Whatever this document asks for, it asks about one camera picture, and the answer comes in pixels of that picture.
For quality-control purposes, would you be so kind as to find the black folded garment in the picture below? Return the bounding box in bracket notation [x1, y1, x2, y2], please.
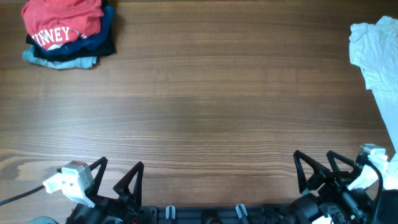
[25, 0, 118, 62]

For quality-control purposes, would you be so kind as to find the light grey folded garment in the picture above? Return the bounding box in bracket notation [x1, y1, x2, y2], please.
[22, 45, 98, 70]

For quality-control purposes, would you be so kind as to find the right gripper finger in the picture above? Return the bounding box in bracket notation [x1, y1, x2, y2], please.
[326, 151, 364, 179]
[292, 150, 332, 195]

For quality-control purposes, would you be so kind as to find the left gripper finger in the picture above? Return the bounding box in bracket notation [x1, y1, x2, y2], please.
[89, 157, 108, 195]
[113, 162, 144, 205]

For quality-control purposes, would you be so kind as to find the white rail clip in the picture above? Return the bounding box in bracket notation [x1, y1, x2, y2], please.
[165, 205, 176, 220]
[235, 203, 248, 219]

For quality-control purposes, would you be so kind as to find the left white rail clip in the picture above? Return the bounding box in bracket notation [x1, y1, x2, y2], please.
[165, 205, 176, 220]

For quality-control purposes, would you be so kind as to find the red printed t-shirt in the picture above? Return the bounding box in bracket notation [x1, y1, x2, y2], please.
[21, 0, 104, 50]

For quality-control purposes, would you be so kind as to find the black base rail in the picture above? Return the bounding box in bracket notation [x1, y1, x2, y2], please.
[133, 203, 312, 224]

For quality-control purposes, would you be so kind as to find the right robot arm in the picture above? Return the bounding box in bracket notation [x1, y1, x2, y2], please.
[287, 150, 397, 224]

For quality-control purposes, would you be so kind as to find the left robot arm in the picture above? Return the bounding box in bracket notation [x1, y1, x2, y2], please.
[43, 157, 144, 224]

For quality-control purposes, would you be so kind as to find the right white rail clip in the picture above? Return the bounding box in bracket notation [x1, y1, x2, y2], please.
[235, 203, 248, 219]

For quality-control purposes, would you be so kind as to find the white t-shirt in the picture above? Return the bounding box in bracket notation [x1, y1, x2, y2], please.
[348, 16, 398, 190]

